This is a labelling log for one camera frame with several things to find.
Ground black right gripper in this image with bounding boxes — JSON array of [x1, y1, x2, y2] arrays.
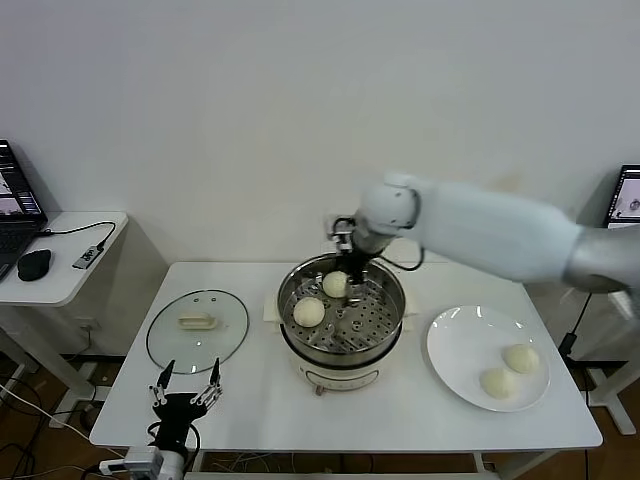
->
[[338, 248, 374, 307]]

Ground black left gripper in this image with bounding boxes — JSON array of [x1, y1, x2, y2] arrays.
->
[[147, 356, 224, 451]]

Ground white steamed baozi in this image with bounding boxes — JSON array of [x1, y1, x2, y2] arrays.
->
[[479, 368, 519, 400], [292, 296, 326, 329], [321, 271, 351, 300], [502, 343, 541, 374]]

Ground round glass pot lid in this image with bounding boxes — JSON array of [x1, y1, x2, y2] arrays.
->
[[145, 289, 250, 376]]

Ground perforated steel steamer basket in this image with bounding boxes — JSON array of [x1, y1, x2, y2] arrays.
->
[[262, 254, 421, 354]]

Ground cream electric cooker base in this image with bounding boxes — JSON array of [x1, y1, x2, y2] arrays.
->
[[266, 299, 417, 399]]

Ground large white round plate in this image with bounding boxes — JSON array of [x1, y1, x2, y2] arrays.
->
[[426, 305, 550, 413]]

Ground grey usb hub dongle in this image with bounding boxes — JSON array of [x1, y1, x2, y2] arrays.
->
[[73, 244, 107, 272]]

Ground white side table with mouse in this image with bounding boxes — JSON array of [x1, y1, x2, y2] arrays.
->
[[0, 212, 169, 431]]

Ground black computer mouse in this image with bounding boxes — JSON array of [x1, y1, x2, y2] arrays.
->
[[16, 249, 53, 283]]

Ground black laptop with mouse beside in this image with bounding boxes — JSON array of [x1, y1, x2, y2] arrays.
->
[[0, 140, 50, 281]]

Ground dark grey laptop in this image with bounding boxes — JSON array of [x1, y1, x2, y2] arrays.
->
[[604, 163, 640, 231]]

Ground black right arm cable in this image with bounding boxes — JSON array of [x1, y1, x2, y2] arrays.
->
[[382, 239, 427, 274]]

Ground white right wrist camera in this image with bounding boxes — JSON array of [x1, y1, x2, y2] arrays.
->
[[327, 214, 356, 251]]

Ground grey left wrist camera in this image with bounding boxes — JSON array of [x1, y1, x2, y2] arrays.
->
[[98, 447, 164, 475]]

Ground thin white wire bundle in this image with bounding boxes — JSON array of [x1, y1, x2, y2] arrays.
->
[[209, 452, 281, 474]]

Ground white floor cable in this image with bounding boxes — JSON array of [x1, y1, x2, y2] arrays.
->
[[0, 382, 151, 469]]

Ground black usb hub cable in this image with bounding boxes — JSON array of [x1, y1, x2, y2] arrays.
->
[[37, 222, 118, 251]]

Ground black power adapter cable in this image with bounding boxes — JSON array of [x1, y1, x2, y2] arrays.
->
[[559, 292, 594, 359]]

